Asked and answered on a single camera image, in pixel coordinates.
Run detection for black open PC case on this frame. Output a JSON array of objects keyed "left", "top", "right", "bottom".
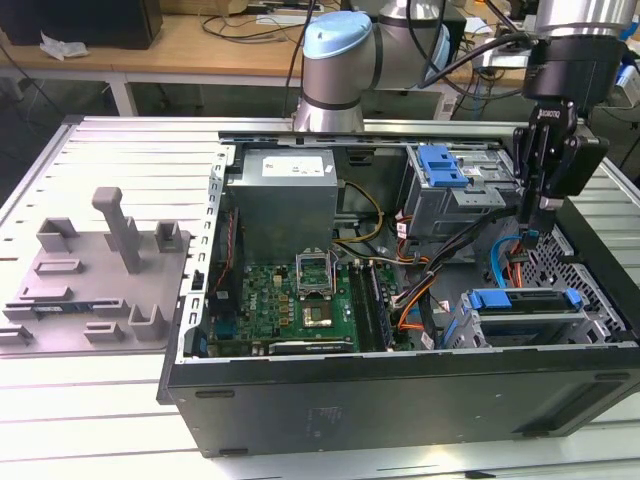
[{"left": 155, "top": 121, "right": 640, "bottom": 459}]

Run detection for blue plastic drive latch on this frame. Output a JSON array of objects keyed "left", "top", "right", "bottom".
[{"left": 418, "top": 144, "right": 475, "bottom": 189}]

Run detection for silver power supply unit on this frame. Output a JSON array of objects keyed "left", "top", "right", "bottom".
[{"left": 227, "top": 148, "right": 342, "bottom": 251}]

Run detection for large black box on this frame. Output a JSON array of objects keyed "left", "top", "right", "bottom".
[{"left": 0, "top": 0, "right": 164, "bottom": 51}]

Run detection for black graphics card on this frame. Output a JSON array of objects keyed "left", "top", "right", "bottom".
[{"left": 267, "top": 339, "right": 354, "bottom": 357}]

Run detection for white crumpled plastic bag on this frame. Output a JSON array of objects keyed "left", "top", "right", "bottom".
[{"left": 39, "top": 30, "right": 90, "bottom": 62}]

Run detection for orange power wire with connector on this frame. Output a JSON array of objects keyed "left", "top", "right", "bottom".
[{"left": 505, "top": 252, "right": 527, "bottom": 289}]

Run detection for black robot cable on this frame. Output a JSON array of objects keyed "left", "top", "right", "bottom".
[{"left": 404, "top": 0, "right": 534, "bottom": 91}]

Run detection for yellow power wires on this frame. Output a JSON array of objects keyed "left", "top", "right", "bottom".
[{"left": 333, "top": 182, "right": 386, "bottom": 246}]

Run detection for orange yellow wire bundle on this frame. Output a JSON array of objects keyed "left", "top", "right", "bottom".
[{"left": 393, "top": 277, "right": 439, "bottom": 332}]

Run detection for blue RAM stick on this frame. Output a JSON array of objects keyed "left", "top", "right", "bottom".
[{"left": 32, "top": 302, "right": 94, "bottom": 315}]

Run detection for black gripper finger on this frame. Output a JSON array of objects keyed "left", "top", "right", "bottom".
[
  {"left": 536, "top": 142, "right": 576, "bottom": 237},
  {"left": 509, "top": 126, "right": 542, "bottom": 250}
]

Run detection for CPU socket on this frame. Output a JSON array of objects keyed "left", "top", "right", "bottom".
[{"left": 299, "top": 297, "right": 337, "bottom": 331}]

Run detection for black upright box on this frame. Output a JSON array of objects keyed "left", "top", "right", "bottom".
[{"left": 447, "top": 14, "right": 469, "bottom": 56}]

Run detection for metal socket cover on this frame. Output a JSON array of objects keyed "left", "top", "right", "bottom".
[{"left": 295, "top": 247, "right": 335, "bottom": 300}]

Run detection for wooden desk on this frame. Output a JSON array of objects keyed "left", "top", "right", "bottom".
[{"left": 0, "top": 9, "right": 640, "bottom": 121}]

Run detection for silver disk bay cage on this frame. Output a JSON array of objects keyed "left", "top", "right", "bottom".
[{"left": 442, "top": 287, "right": 601, "bottom": 351}]

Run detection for black cable bundle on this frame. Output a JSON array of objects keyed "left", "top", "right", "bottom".
[{"left": 389, "top": 204, "right": 524, "bottom": 311}]

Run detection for silver optical drive cage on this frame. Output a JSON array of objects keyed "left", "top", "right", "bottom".
[{"left": 402, "top": 142, "right": 534, "bottom": 251}]

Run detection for blue data wire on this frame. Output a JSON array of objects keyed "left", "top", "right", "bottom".
[{"left": 489, "top": 229, "right": 542, "bottom": 290}]

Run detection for green motherboard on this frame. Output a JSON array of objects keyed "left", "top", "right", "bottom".
[{"left": 209, "top": 259, "right": 416, "bottom": 357}]

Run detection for grey plastic parts rack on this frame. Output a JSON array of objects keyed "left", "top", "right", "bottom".
[{"left": 0, "top": 186, "right": 194, "bottom": 354}]

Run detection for hard disk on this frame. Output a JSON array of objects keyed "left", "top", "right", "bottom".
[{"left": 444, "top": 288, "right": 584, "bottom": 347}]

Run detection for RAM stick in slot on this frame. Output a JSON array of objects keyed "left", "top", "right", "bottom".
[{"left": 368, "top": 263, "right": 392, "bottom": 349}]

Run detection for white wrist camera black mount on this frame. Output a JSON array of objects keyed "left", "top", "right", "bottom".
[{"left": 557, "top": 133, "right": 612, "bottom": 200}]

